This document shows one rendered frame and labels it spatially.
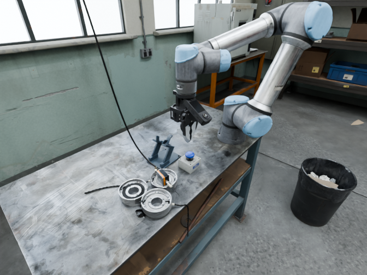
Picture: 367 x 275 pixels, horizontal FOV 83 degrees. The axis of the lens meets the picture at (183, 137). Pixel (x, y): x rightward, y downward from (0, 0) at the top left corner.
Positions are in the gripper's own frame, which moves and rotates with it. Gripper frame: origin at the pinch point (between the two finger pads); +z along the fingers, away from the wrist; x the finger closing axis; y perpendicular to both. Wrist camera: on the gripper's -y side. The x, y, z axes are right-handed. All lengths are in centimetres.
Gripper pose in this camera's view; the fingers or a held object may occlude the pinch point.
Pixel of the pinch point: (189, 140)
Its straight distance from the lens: 84.4
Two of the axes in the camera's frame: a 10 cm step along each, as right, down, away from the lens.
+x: -6.8, 3.9, -6.2
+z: 0.0, 8.4, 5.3
